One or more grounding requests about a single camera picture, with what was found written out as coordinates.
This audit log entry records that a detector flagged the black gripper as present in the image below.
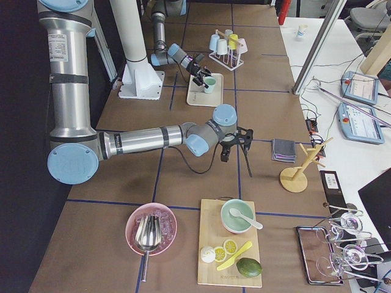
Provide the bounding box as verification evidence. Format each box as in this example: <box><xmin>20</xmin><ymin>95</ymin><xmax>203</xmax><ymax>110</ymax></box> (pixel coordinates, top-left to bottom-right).
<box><xmin>219</xmin><ymin>132</ymin><xmax>238</xmax><ymax>162</ymax></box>
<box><xmin>186</xmin><ymin>61</ymin><xmax>211</xmax><ymax>87</ymax></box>

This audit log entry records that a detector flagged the green plastic cup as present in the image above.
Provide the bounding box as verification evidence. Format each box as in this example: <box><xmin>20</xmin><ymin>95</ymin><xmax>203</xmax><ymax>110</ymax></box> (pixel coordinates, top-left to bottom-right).
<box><xmin>203</xmin><ymin>76</ymin><xmax>216</xmax><ymax>94</ymax></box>

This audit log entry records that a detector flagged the white plastic tray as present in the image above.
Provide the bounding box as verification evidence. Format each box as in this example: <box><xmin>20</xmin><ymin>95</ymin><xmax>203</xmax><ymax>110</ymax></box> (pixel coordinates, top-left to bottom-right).
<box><xmin>186</xmin><ymin>73</ymin><xmax>224</xmax><ymax>107</ymax></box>

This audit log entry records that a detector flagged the cream plastic cup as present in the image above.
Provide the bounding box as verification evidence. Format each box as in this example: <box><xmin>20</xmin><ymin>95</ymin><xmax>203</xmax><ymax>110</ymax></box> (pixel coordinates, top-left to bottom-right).
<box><xmin>216</xmin><ymin>38</ymin><xmax>228</xmax><ymax>56</ymax></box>

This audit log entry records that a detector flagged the blue plastic cup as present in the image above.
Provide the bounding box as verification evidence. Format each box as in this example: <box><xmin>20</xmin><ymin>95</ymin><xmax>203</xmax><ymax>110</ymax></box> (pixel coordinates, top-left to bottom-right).
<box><xmin>209</xmin><ymin>34</ymin><xmax>220</xmax><ymax>52</ymax></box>

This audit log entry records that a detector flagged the yellow plastic cup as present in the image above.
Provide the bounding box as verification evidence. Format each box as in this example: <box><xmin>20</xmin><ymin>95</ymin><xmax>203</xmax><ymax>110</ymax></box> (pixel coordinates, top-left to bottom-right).
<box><xmin>228</xmin><ymin>34</ymin><xmax>238</xmax><ymax>51</ymax></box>

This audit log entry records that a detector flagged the pink plastic cup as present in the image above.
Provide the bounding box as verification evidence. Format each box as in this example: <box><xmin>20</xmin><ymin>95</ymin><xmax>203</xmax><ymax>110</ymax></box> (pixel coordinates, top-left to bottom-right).
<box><xmin>236</xmin><ymin>38</ymin><xmax>248</xmax><ymax>54</ymax></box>

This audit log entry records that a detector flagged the grey plastic cup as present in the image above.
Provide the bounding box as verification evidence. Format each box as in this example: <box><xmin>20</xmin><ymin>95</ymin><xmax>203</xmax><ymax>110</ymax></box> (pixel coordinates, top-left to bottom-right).
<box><xmin>224</xmin><ymin>29</ymin><xmax>233</xmax><ymax>38</ymax></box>

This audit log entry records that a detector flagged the paper cup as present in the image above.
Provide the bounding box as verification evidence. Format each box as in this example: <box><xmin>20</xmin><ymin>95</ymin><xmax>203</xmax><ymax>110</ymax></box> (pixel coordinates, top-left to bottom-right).
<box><xmin>296</xmin><ymin>24</ymin><xmax>308</xmax><ymax>41</ymax></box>

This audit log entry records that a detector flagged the white spoon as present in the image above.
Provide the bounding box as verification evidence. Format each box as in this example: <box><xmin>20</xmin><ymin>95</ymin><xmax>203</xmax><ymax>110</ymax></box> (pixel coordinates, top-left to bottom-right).
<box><xmin>229</xmin><ymin>208</ymin><xmax>263</xmax><ymax>230</ymax></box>

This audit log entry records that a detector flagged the folded grey cloth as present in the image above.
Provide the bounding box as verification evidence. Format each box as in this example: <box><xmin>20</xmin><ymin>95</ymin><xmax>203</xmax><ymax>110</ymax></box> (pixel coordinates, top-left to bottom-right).
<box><xmin>271</xmin><ymin>139</ymin><xmax>296</xmax><ymax>163</ymax></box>

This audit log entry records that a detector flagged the green bowl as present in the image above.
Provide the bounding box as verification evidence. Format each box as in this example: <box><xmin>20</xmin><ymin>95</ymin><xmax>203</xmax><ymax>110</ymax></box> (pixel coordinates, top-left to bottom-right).
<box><xmin>221</xmin><ymin>199</ymin><xmax>255</xmax><ymax>234</ymax></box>

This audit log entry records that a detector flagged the wooden mug tree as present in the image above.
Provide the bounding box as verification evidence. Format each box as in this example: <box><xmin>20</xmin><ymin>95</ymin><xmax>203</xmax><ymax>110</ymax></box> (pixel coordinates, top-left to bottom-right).
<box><xmin>279</xmin><ymin>137</ymin><xmax>333</xmax><ymax>193</ymax></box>

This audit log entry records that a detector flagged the wooden cutting board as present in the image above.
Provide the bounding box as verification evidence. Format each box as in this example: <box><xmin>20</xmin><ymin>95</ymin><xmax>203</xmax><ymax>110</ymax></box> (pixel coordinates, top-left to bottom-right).
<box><xmin>197</xmin><ymin>199</ymin><xmax>263</xmax><ymax>288</ymax></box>

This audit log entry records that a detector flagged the pink bowl with ice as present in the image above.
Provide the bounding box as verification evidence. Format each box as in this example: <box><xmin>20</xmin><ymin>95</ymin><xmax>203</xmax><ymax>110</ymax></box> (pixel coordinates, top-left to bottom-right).
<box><xmin>125</xmin><ymin>203</ymin><xmax>177</xmax><ymax>256</ymax></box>

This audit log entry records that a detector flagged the lemon slice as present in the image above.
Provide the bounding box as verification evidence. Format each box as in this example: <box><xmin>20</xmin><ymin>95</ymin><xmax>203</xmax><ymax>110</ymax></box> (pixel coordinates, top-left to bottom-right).
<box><xmin>213</xmin><ymin>246</ymin><xmax>227</xmax><ymax>263</ymax></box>
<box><xmin>223</xmin><ymin>239</ymin><xmax>238</xmax><ymax>255</ymax></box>

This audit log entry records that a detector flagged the yellow plastic knife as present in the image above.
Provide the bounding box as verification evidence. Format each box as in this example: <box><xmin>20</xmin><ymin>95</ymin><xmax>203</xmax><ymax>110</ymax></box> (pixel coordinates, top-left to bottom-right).
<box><xmin>216</xmin><ymin>241</ymin><xmax>253</xmax><ymax>271</ymax></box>

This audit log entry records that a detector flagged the metal ice scoop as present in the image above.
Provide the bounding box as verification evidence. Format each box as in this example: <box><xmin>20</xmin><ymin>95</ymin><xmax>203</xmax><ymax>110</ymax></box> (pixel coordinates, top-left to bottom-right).
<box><xmin>135</xmin><ymin>215</ymin><xmax>162</xmax><ymax>282</ymax></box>

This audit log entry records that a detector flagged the red cylinder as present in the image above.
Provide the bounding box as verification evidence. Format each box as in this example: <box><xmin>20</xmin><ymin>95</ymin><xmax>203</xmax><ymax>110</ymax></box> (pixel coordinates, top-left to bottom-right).
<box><xmin>276</xmin><ymin>0</ymin><xmax>301</xmax><ymax>26</ymax></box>

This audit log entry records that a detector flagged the white reacher grabber stick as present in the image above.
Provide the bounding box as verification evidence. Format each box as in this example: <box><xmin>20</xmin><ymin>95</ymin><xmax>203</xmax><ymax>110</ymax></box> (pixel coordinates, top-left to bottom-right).
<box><xmin>316</xmin><ymin>85</ymin><xmax>391</xmax><ymax>128</ymax></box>

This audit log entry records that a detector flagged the avocado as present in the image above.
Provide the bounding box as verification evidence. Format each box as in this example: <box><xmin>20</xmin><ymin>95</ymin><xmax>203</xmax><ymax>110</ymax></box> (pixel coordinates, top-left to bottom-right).
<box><xmin>236</xmin><ymin>258</ymin><xmax>263</xmax><ymax>278</ymax></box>

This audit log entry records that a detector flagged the black power box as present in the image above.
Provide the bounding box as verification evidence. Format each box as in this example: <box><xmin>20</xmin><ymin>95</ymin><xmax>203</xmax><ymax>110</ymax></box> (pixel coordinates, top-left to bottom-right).
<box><xmin>320</xmin><ymin>170</ymin><xmax>346</xmax><ymax>208</ymax></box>

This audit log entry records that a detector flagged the near teach pendant tablet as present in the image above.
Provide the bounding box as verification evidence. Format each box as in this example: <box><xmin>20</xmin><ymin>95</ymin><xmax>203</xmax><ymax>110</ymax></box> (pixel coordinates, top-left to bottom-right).
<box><xmin>337</xmin><ymin>103</ymin><xmax>385</xmax><ymax>145</ymax></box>

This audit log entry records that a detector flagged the teach pendant tablet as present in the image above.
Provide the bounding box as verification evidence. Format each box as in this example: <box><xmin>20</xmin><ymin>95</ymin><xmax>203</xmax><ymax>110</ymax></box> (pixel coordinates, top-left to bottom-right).
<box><xmin>341</xmin><ymin>71</ymin><xmax>379</xmax><ymax>106</ymax></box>
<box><xmin>337</xmin><ymin>103</ymin><xmax>385</xmax><ymax>145</ymax></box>

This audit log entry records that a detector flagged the wine glass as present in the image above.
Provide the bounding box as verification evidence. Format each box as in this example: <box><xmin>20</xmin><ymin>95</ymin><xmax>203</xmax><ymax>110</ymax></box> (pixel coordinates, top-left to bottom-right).
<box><xmin>316</xmin><ymin>206</ymin><xmax>373</xmax><ymax>244</ymax></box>
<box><xmin>316</xmin><ymin>244</ymin><xmax>384</xmax><ymax>281</ymax></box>

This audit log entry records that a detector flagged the far teach pendant tablet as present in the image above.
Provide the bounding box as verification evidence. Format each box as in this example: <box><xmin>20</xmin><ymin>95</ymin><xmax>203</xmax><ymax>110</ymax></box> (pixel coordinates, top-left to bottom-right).
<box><xmin>341</xmin><ymin>71</ymin><xmax>379</xmax><ymax>106</ymax></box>

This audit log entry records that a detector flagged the black monitor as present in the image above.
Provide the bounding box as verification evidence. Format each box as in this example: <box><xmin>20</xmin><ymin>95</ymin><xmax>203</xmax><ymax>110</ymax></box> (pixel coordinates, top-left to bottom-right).
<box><xmin>359</xmin><ymin>169</ymin><xmax>391</xmax><ymax>242</ymax></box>

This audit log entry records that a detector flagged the grey office chair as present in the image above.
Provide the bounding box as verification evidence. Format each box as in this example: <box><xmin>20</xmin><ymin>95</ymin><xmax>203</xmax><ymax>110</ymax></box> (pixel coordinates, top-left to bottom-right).
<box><xmin>345</xmin><ymin>1</ymin><xmax>390</xmax><ymax>40</ymax></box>

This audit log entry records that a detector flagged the white wire cup rack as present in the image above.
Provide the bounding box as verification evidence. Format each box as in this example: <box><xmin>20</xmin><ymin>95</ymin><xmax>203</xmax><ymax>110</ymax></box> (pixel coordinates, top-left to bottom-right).
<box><xmin>209</xmin><ymin>29</ymin><xmax>244</xmax><ymax>71</ymax></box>

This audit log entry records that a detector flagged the aluminium frame post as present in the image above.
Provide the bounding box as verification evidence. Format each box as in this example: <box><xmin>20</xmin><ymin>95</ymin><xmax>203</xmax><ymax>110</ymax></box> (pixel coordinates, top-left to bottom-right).
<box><xmin>292</xmin><ymin>0</ymin><xmax>346</xmax><ymax>95</ymax></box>

